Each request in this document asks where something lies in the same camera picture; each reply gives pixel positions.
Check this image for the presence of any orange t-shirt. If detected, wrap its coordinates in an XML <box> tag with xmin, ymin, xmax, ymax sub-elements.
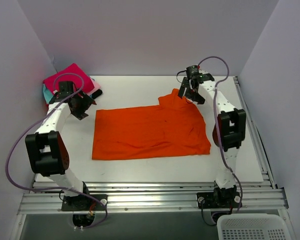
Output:
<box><xmin>91</xmin><ymin>88</ymin><xmax>211</xmax><ymax>161</ymax></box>

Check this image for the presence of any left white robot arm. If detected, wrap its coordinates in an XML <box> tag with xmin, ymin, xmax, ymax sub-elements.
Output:
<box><xmin>25</xmin><ymin>81</ymin><xmax>96</xmax><ymax>210</ymax></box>

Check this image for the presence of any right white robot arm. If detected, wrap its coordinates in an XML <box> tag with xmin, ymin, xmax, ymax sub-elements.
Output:
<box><xmin>178</xmin><ymin>65</ymin><xmax>247</xmax><ymax>207</ymax></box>

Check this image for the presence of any black folded t-shirt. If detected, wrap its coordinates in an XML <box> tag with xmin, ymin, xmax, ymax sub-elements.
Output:
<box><xmin>90</xmin><ymin>89</ymin><xmax>103</xmax><ymax>100</ymax></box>

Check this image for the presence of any pink folded t-shirt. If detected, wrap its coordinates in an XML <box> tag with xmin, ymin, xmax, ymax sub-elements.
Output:
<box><xmin>85</xmin><ymin>78</ymin><xmax>101</xmax><ymax>96</ymax></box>

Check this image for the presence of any teal folded t-shirt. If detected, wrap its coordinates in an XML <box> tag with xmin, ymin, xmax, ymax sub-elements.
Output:
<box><xmin>42</xmin><ymin>84</ymin><xmax>54</xmax><ymax>105</ymax></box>

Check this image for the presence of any magenta folded t-shirt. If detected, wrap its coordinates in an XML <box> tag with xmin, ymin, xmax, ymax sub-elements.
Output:
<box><xmin>43</xmin><ymin>63</ymin><xmax>98</xmax><ymax>95</ymax></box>

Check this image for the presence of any white plastic basket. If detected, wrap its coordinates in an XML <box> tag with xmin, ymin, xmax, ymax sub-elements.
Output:
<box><xmin>217</xmin><ymin>213</ymin><xmax>292</xmax><ymax>240</ymax></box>

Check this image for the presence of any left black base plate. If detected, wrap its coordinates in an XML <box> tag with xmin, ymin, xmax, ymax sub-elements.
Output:
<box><xmin>61</xmin><ymin>194</ymin><xmax>104</xmax><ymax>212</ymax></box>

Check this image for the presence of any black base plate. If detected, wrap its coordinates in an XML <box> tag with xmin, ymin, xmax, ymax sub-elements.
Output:
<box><xmin>61</xmin><ymin>194</ymin><xmax>104</xmax><ymax>212</ymax></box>
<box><xmin>196</xmin><ymin>191</ymin><xmax>243</xmax><ymax>209</ymax></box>

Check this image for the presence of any aluminium mounting rail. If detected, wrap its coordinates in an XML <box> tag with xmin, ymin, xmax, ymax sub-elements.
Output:
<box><xmin>18</xmin><ymin>179</ymin><xmax>289</xmax><ymax>215</ymax></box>

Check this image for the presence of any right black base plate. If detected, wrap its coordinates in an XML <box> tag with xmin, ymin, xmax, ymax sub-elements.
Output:
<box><xmin>196</xmin><ymin>191</ymin><xmax>243</xmax><ymax>209</ymax></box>

